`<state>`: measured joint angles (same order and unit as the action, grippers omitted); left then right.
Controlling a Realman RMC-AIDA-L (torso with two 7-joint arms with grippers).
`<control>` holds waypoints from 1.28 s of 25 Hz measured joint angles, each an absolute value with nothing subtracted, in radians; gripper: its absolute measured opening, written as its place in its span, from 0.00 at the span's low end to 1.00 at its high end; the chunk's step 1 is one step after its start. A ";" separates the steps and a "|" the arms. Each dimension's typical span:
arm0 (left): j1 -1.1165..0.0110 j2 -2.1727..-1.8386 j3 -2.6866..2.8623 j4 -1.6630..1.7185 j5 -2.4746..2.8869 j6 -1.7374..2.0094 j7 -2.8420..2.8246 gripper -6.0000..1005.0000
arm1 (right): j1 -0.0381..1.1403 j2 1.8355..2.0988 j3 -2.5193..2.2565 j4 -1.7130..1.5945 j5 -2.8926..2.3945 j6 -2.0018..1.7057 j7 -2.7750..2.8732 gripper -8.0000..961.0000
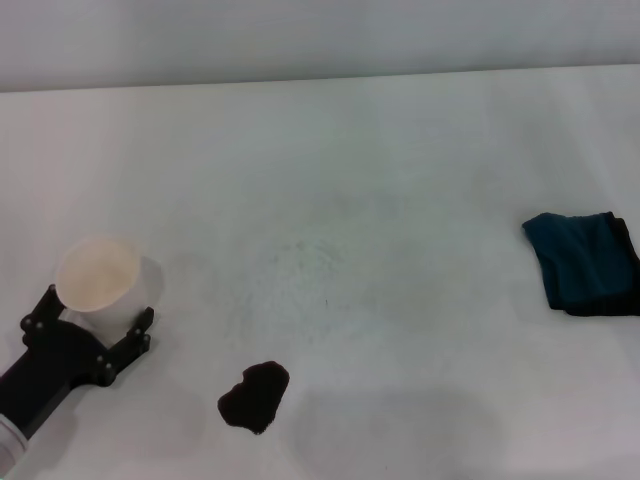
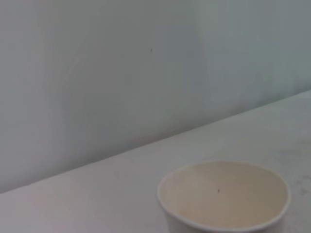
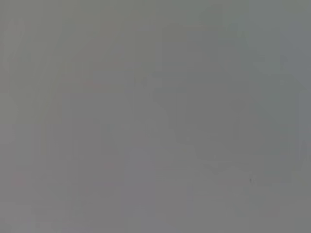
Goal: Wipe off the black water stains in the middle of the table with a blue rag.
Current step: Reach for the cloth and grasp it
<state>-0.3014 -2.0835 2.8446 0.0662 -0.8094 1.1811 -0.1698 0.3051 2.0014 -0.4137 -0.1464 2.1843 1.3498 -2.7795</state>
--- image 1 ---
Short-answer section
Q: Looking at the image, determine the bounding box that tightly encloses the blue rag with black edge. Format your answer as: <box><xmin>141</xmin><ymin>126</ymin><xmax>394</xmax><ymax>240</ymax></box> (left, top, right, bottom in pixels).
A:
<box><xmin>521</xmin><ymin>211</ymin><xmax>640</xmax><ymax>318</ymax></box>

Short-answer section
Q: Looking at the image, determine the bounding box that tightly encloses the black water stain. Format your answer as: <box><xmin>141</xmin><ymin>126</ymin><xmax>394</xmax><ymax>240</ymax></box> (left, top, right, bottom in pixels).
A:
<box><xmin>217</xmin><ymin>360</ymin><xmax>292</xmax><ymax>437</ymax></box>

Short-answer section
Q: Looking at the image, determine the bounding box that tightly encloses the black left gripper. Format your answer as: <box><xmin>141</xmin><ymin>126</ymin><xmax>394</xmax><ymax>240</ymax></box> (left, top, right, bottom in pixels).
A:
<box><xmin>0</xmin><ymin>283</ymin><xmax>156</xmax><ymax>440</ymax></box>

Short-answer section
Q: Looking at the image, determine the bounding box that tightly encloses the white paper cup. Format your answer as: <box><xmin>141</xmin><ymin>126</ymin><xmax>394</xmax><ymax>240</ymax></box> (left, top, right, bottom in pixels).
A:
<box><xmin>55</xmin><ymin>232</ymin><xmax>164</xmax><ymax>347</ymax></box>

